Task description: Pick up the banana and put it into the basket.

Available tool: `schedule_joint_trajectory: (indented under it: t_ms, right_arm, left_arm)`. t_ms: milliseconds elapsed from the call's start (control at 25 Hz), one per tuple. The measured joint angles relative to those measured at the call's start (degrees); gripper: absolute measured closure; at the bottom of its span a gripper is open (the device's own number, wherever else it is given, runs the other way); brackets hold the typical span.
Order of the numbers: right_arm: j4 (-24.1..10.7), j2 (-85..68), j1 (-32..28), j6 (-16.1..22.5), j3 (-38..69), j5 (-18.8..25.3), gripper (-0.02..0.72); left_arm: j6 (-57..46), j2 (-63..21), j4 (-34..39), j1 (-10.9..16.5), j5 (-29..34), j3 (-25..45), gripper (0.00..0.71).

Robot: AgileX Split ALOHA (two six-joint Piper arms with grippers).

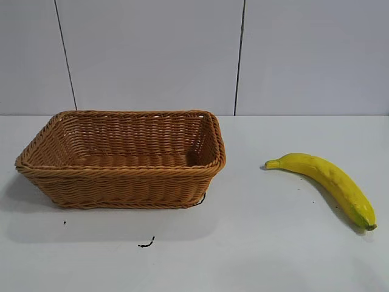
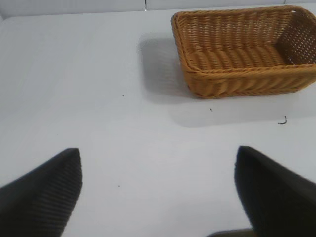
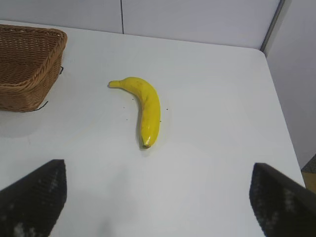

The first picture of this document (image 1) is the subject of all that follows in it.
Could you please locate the curled black scrap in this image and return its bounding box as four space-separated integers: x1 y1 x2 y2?
137 235 156 248

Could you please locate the brown woven wicker basket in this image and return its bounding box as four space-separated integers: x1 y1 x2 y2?
14 109 227 210

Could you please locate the yellow banana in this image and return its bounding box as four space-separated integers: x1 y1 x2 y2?
264 153 378 231

